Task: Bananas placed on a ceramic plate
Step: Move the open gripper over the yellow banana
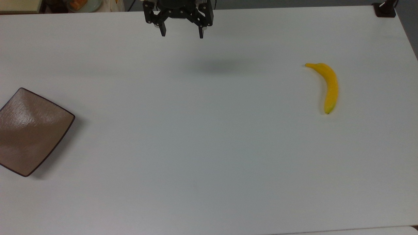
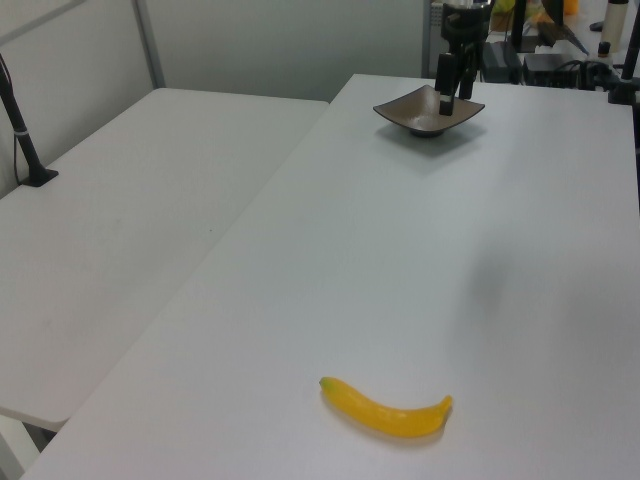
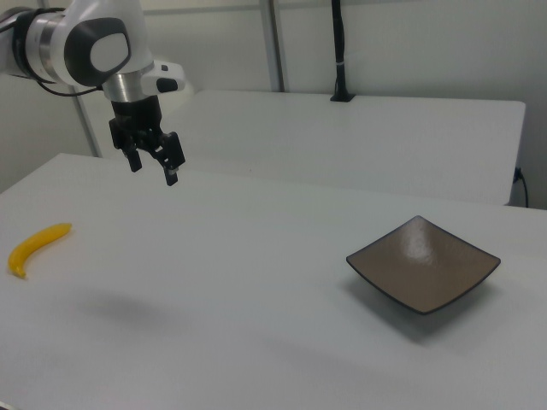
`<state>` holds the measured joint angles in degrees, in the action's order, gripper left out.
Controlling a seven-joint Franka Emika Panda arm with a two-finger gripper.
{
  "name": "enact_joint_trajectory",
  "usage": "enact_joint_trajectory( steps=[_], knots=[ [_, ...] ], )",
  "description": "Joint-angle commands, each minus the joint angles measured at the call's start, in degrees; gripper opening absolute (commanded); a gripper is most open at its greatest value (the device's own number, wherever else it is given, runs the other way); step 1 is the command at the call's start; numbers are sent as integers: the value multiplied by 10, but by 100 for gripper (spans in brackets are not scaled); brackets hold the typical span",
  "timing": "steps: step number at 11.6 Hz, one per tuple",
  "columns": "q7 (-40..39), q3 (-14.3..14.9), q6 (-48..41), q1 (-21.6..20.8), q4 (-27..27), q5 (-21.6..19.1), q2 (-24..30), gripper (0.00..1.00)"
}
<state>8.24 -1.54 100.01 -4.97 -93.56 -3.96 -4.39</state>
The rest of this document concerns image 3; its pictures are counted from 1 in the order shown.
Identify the grey wall frame post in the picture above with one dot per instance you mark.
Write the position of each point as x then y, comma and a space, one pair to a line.
273, 42
87, 124

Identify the white folding table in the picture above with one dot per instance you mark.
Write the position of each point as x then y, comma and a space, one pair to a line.
350, 141

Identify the yellow banana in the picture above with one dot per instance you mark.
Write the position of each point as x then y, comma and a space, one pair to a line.
32, 245

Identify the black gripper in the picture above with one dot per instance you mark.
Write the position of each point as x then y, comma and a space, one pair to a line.
137, 117

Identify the brown square ceramic plate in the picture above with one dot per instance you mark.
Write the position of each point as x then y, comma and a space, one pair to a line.
423, 267

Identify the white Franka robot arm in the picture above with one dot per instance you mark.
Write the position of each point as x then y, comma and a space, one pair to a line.
107, 47

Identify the black camera stand pole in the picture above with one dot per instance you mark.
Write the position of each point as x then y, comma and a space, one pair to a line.
340, 47

